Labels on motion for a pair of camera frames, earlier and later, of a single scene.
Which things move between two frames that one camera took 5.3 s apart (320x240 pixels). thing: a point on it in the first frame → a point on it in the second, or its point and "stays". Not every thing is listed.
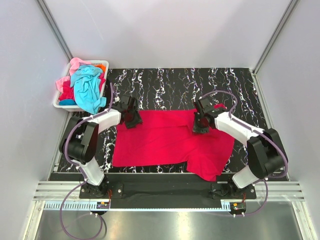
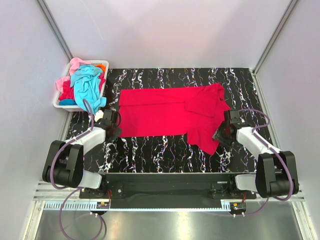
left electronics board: x=103 y=205 stays
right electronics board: x=238 y=206 stays
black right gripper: x=196 y=129 → x=217 y=135
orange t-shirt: x=102 y=67 stays
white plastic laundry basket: x=71 y=107 stays
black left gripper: x=137 y=120 → x=117 y=134
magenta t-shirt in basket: x=68 y=92 stays
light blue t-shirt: x=86 y=82 stays
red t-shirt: x=167 y=137 → x=197 y=112
